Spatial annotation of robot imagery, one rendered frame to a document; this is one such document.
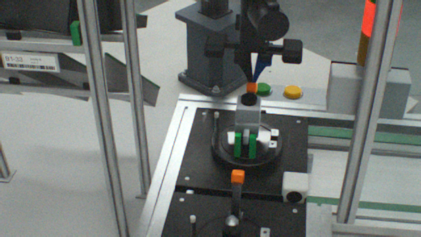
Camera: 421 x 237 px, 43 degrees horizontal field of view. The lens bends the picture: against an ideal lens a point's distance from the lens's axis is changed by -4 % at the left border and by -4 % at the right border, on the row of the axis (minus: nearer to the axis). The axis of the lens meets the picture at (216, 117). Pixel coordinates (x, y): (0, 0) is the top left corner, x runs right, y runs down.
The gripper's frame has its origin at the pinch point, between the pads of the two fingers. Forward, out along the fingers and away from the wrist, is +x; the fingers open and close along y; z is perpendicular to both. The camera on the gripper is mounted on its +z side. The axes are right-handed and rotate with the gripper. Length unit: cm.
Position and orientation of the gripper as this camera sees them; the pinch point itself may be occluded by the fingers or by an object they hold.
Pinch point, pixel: (252, 70)
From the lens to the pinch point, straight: 110.5
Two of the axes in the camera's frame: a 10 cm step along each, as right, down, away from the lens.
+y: -9.9, -0.9, 1.1
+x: 0.0, 8.0, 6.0
